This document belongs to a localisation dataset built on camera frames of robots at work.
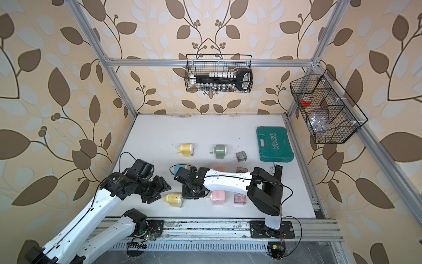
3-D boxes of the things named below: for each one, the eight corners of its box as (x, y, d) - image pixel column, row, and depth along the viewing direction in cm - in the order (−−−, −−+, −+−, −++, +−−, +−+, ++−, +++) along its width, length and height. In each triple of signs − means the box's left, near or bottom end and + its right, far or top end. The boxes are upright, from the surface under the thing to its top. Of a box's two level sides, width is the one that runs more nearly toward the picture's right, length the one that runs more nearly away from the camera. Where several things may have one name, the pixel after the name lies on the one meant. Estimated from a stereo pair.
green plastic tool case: (261, 163, 98) (263, 158, 93) (254, 130, 114) (256, 125, 109) (294, 163, 98) (298, 158, 93) (283, 130, 114) (286, 125, 109)
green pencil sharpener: (212, 155, 101) (212, 149, 95) (219, 149, 104) (219, 142, 98) (221, 161, 98) (221, 155, 92) (227, 154, 101) (228, 148, 95)
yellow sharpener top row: (179, 156, 100) (177, 149, 94) (180, 151, 103) (178, 144, 97) (193, 156, 100) (192, 149, 94) (194, 151, 103) (192, 144, 97)
